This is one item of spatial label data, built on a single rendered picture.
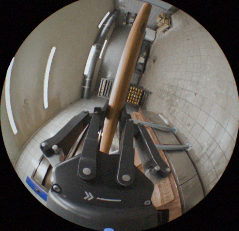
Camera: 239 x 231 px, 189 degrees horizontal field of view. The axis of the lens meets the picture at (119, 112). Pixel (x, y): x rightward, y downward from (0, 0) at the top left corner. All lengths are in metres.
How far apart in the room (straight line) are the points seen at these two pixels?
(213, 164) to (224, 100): 0.77
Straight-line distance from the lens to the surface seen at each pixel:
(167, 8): 4.50
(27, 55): 1.51
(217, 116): 1.25
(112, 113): 0.16
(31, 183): 1.37
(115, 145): 1.51
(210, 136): 1.24
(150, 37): 5.14
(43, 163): 1.38
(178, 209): 0.89
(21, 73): 1.47
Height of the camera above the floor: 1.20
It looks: 6 degrees down
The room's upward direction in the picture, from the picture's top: 76 degrees counter-clockwise
